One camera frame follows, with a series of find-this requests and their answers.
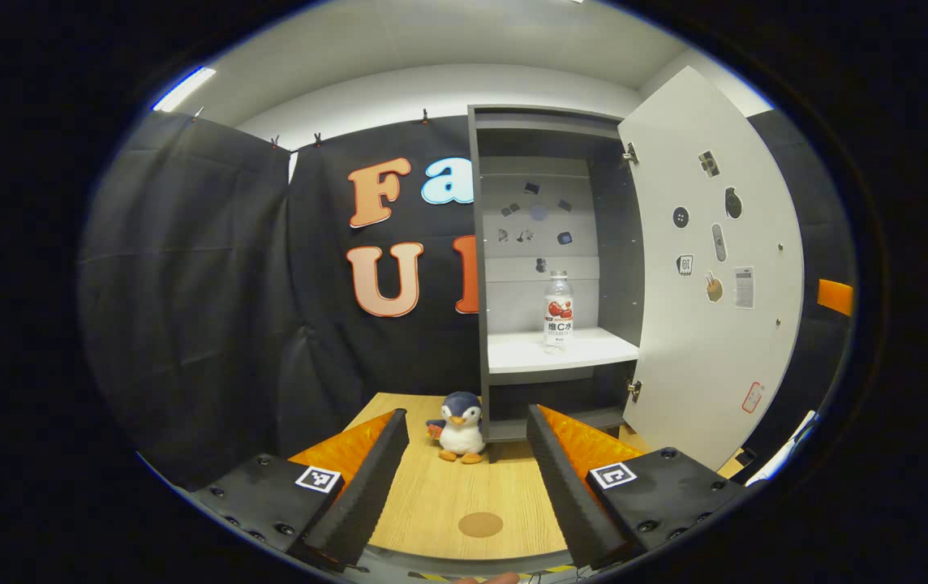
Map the white cabinet door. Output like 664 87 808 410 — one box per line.
618 65 806 472

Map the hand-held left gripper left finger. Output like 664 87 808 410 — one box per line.
188 408 411 569

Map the ceiling light strip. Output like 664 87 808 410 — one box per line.
152 65 217 113

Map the clear bottle red label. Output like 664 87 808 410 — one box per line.
543 270 574 352

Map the plush penguin toy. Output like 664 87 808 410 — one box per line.
425 392 487 465

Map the dark grey cabinet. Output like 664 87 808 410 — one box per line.
468 104 647 444

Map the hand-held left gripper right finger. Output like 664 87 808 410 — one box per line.
526 403 745 569

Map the round brown coaster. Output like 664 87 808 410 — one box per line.
458 512 505 539

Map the white cabinet shelf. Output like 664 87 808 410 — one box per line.
487 327 641 386

